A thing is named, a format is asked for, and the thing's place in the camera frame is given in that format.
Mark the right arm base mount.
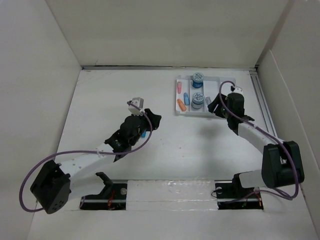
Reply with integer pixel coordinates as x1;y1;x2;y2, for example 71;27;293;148
211;173;264;210

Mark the blue putty jar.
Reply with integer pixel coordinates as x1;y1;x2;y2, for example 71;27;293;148
191;92;205;110
191;72;205;89

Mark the pink correction tape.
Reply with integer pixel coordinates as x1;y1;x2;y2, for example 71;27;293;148
176;81;182;95

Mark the orange correction tape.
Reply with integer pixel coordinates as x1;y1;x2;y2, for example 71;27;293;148
176;99;187;112

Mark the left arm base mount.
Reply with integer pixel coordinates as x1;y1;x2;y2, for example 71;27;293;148
79;172;128;211

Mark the purple cable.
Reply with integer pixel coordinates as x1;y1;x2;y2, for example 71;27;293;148
19;100;153;213
218;80;301;203

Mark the white blue glue pen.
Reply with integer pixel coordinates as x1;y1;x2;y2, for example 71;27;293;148
204;96;212;107

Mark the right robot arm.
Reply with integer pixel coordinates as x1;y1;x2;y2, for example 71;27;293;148
208;92;305;197

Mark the white plastic organizer tray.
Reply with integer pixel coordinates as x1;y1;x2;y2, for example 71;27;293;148
175;75;236;118

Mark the aluminium rail right side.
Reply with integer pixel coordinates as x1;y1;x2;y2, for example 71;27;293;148
249;70;278;137

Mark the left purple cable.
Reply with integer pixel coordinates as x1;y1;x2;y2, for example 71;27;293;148
19;100;153;213

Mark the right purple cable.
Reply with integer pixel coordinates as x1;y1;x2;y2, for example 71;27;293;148
218;80;301;203

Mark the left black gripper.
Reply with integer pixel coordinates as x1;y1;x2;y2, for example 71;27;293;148
129;108;160;146

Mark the blue correction tape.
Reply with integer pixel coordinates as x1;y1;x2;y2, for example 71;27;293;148
183;92;190;106

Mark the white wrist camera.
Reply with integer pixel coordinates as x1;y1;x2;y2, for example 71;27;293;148
230;85;243;95
127;97;144;116

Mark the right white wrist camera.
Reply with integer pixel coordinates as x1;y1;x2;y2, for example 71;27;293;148
230;85;243;95

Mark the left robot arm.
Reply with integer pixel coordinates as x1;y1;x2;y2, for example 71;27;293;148
30;108;162;214

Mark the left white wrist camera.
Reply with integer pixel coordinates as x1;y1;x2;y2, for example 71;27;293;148
127;97;144;116

